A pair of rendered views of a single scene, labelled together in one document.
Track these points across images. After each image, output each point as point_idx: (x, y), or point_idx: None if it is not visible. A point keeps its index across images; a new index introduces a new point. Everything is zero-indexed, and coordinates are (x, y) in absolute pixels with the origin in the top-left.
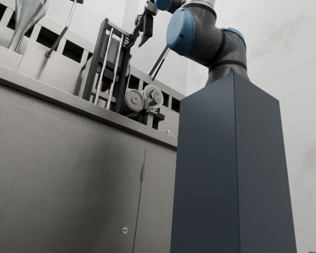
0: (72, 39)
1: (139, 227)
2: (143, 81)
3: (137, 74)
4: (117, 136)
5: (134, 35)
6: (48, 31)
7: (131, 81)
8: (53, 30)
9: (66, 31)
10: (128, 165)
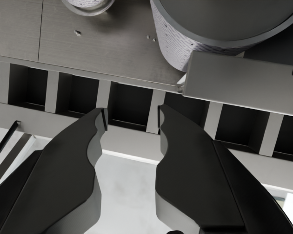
0: (243, 159)
1: None
2: (45, 111)
3: (63, 125)
4: None
5: (219, 154)
6: None
7: (77, 111)
8: (291, 164)
9: (258, 175)
10: None
